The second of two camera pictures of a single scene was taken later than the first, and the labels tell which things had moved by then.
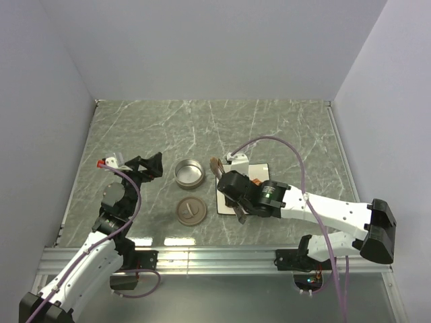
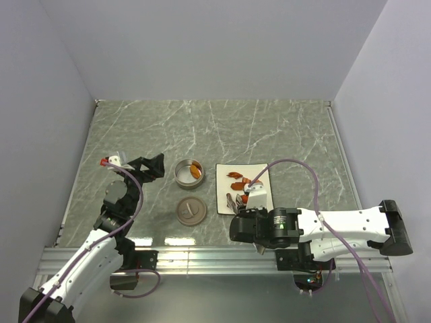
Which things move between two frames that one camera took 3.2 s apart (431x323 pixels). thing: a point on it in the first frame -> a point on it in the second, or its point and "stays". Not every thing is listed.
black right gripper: x=230 y=200 -> x=249 y=212
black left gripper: x=152 y=164 stays
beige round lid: x=191 y=211 stays
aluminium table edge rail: x=205 y=260 stays
